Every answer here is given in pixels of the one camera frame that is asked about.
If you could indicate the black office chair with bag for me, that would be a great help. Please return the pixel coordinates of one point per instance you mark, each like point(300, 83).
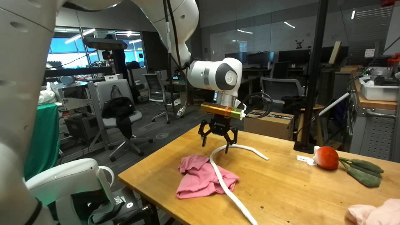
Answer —
point(117, 110)

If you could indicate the dark pink cloth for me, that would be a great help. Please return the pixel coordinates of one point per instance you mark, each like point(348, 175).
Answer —
point(199, 178)

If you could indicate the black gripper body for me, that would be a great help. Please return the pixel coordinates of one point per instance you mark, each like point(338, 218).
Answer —
point(218, 125)

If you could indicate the red strawberry plush toy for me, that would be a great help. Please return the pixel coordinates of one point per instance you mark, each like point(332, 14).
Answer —
point(365, 173)

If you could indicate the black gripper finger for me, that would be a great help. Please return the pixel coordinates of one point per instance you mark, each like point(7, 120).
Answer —
point(203, 135)
point(229, 141)

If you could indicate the grey mesh office chair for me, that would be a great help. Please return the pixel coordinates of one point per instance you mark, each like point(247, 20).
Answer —
point(159, 94)

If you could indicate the white plastic bin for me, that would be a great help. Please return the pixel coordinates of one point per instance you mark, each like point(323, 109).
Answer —
point(379, 93)

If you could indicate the black vertical stand pole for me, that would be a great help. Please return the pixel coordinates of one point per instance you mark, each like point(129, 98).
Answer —
point(304, 144)

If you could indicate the green draped cloth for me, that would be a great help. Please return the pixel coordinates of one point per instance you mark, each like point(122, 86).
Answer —
point(44, 146)

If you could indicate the light pink cloth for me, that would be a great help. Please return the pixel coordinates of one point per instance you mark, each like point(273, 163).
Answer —
point(385, 214)

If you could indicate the cardboard box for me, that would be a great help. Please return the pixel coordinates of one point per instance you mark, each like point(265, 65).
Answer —
point(273, 124)

